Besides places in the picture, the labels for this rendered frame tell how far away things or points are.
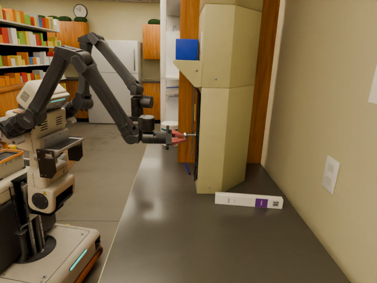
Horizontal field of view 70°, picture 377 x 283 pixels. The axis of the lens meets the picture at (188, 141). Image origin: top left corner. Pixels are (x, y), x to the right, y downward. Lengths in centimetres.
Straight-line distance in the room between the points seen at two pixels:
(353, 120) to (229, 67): 47
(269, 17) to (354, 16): 59
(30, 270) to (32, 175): 61
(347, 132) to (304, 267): 43
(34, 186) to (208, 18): 127
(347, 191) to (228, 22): 70
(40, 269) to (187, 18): 166
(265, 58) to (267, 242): 92
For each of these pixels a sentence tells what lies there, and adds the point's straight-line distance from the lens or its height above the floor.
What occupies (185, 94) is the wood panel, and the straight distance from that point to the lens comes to 145.
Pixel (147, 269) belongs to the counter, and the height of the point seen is 94.
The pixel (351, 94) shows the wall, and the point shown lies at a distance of 96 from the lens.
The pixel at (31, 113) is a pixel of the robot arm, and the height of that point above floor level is 127.
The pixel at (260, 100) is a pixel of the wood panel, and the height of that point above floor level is 131.
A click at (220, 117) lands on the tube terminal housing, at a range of 111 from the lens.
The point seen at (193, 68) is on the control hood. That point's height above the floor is 148.
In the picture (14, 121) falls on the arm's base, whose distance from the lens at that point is 145.
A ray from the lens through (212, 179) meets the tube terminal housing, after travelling 120.
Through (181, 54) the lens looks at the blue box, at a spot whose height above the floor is 153.
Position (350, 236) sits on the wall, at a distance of 98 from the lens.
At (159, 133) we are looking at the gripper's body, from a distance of 120.
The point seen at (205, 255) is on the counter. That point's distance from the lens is 90.
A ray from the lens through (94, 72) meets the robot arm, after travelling 120.
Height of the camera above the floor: 153
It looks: 18 degrees down
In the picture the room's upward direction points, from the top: 2 degrees clockwise
